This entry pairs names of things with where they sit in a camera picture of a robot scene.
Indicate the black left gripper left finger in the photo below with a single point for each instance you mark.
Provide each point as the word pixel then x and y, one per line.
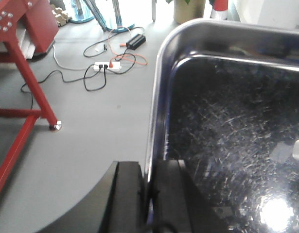
pixel 113 205

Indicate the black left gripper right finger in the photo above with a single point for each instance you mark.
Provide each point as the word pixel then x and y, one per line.
pixel 178 205

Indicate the silver metal tray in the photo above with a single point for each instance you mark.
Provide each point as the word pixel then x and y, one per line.
pixel 226 102

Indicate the white power strip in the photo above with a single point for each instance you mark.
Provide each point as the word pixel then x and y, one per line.
pixel 114 66

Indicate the black power adapter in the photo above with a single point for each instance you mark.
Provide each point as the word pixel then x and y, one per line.
pixel 136 41

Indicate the red metal frame stand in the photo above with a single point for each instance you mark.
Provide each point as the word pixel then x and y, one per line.
pixel 42 28

